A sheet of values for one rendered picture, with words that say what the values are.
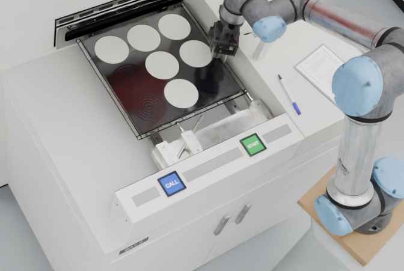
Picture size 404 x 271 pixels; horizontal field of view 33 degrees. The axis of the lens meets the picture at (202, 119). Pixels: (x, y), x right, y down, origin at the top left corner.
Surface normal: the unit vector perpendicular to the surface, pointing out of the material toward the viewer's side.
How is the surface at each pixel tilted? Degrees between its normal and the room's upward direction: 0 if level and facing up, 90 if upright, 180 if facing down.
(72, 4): 90
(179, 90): 0
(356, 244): 3
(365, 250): 3
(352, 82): 87
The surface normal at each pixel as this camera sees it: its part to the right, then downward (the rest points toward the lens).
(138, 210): 0.21, -0.51
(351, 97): -0.83, 0.29
